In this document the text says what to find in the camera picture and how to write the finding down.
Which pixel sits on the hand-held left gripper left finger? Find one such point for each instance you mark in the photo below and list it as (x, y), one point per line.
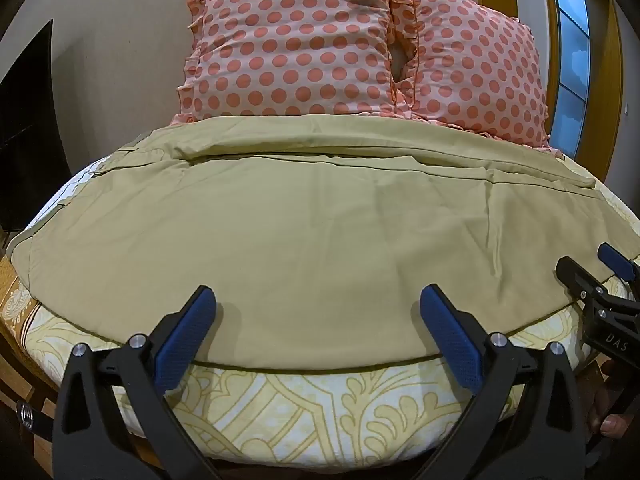
(189, 332)

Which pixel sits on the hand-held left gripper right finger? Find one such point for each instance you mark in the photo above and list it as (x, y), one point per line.
(450, 335)

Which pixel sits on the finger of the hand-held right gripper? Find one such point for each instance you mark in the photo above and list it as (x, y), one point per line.
(575, 272)
(619, 261)

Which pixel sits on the khaki pants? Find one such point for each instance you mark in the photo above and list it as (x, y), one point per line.
(310, 240)

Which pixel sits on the person's right hand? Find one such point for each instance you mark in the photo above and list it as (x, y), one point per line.
(611, 426)

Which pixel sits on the yellow patterned bed sheet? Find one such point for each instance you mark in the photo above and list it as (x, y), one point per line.
(310, 410)

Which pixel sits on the pink polka dot pillow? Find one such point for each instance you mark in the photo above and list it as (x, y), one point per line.
(470, 65)
(285, 45)

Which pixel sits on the dark cabinet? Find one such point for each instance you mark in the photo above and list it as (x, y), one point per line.
(27, 140)

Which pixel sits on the wooden bed frame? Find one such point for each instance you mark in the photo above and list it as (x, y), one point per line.
(15, 330)

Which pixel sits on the window with wooden frame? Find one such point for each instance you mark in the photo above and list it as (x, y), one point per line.
(572, 55)

